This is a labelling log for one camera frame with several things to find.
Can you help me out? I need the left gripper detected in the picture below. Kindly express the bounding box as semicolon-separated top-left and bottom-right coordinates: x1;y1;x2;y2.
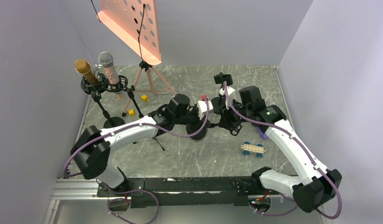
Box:
175;105;211;134

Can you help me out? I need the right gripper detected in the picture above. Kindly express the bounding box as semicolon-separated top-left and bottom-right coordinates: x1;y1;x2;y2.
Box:
219;99;253;130

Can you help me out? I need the black round-base stand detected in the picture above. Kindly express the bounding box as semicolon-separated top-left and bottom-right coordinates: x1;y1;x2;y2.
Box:
211;72;235;114
186;122;207;140

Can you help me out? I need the purple microphone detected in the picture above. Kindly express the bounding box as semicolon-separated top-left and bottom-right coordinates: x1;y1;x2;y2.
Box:
256;127;268;140

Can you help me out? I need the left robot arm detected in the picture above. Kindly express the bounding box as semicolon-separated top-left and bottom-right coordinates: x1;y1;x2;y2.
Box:
70;94;213;196

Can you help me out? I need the black tripod mic stand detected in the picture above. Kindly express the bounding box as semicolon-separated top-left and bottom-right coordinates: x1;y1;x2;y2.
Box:
101;72;166;152

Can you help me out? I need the silver mesh glitter microphone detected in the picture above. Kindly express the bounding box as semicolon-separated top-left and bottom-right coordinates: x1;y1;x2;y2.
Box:
98;51;120;92

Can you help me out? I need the pink music stand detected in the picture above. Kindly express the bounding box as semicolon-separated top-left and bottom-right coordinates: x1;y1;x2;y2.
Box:
90;0;177;94

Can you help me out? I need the gold microphone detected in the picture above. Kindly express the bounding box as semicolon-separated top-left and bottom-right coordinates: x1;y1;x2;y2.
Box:
74;59;99;84

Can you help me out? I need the toy brick car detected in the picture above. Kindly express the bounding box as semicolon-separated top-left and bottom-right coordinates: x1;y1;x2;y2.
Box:
240;141;266;158

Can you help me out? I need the yellow cube far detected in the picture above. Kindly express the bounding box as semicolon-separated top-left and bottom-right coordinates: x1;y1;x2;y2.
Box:
141;94;149;102

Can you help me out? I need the yellow cube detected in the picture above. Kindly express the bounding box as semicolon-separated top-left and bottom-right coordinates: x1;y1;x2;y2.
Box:
128;109;135;117
141;94;149;102

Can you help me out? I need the yellow cube near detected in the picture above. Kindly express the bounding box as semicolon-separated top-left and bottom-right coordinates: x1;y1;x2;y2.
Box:
128;109;135;117

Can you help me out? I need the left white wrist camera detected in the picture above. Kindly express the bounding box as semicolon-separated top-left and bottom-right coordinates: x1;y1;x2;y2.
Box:
197;94;213;120

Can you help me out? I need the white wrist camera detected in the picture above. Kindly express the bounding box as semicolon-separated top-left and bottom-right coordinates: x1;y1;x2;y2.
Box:
197;94;213;120
219;86;236;102

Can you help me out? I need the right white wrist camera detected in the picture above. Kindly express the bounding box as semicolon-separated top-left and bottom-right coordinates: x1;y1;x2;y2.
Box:
219;86;236;102

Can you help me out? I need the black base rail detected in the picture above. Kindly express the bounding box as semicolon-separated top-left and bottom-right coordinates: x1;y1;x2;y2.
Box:
97;175;280;208

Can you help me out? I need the black shock-mount stand left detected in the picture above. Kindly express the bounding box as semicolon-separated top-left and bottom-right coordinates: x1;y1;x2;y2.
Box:
80;73;125;128

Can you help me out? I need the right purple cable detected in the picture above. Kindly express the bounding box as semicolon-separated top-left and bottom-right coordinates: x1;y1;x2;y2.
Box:
221;81;343;221

